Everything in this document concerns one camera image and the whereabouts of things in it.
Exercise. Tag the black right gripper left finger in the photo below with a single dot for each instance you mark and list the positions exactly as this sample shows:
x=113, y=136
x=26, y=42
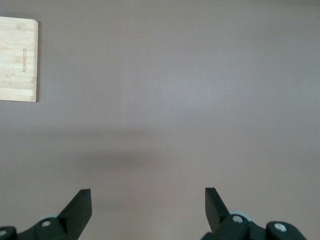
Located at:
x=75, y=215

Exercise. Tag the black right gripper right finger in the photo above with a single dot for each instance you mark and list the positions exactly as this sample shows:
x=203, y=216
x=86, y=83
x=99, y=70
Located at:
x=217, y=215

